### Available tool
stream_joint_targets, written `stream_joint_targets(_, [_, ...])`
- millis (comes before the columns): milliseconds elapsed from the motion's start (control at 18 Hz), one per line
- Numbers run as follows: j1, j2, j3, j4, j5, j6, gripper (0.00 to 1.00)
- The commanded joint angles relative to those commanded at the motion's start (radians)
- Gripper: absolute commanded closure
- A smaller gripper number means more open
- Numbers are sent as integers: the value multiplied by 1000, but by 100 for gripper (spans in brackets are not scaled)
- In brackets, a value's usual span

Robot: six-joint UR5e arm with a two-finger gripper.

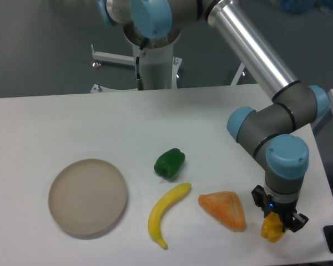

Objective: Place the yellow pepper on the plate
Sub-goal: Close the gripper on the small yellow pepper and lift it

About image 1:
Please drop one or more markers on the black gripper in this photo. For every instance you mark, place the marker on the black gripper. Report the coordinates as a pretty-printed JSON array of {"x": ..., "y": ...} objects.
[{"x": 282, "y": 204}]

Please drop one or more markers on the yellow bell pepper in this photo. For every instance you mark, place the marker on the yellow bell pepper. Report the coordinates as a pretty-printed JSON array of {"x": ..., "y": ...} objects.
[{"x": 272, "y": 228}]

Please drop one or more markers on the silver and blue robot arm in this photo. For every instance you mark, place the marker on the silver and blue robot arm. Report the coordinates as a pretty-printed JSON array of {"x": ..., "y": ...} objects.
[{"x": 267, "y": 135}]

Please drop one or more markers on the green bell pepper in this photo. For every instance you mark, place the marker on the green bell pepper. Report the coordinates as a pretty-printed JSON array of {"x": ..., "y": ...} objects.
[{"x": 168, "y": 164}]

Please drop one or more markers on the beige round plate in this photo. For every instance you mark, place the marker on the beige round plate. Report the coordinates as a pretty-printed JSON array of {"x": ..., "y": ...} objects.
[{"x": 88, "y": 198}]

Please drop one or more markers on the white side table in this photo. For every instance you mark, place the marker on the white side table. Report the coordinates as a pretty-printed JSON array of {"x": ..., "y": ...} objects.
[{"x": 322, "y": 164}]

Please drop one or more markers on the orange triangular bread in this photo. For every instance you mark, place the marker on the orange triangular bread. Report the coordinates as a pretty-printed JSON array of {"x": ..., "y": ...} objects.
[{"x": 226, "y": 207}]

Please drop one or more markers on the yellow banana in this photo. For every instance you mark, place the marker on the yellow banana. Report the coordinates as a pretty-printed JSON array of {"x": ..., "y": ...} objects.
[{"x": 168, "y": 200}]

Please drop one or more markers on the blue object top right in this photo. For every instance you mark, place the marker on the blue object top right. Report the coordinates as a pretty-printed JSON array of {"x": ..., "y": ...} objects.
[{"x": 302, "y": 7}]

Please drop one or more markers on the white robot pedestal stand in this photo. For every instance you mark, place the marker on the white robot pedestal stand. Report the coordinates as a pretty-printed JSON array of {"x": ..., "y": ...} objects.
[{"x": 153, "y": 60}]

